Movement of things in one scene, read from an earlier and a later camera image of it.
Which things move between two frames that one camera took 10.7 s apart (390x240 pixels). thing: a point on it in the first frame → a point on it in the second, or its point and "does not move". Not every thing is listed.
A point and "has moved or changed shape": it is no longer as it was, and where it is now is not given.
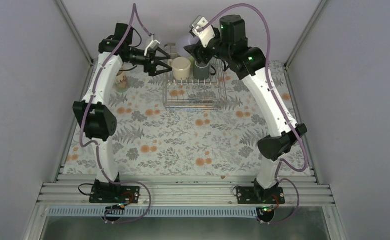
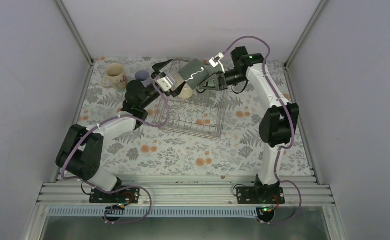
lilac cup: [185, 40] → [144, 77]
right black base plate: [253, 195] does not move
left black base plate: [122, 195] does not move
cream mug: [181, 67] → [186, 92]
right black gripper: [198, 53] → [218, 78]
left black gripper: [148, 66] → [157, 68]
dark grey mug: [201, 71] has moved or changed shape
